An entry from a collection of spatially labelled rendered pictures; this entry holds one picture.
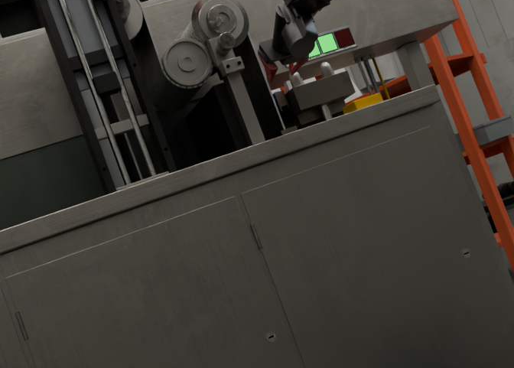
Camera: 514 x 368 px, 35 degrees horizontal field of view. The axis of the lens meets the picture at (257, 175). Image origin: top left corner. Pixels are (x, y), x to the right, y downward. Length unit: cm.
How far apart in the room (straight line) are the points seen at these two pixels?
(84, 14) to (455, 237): 97
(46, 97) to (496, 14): 668
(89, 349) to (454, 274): 81
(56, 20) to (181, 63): 32
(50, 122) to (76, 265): 73
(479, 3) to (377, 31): 604
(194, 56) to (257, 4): 51
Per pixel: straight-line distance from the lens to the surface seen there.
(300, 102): 203
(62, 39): 188
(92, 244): 162
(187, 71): 201
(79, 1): 191
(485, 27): 859
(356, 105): 182
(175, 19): 240
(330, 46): 251
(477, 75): 471
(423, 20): 269
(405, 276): 181
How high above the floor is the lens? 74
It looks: 3 degrees up
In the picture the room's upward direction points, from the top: 21 degrees counter-clockwise
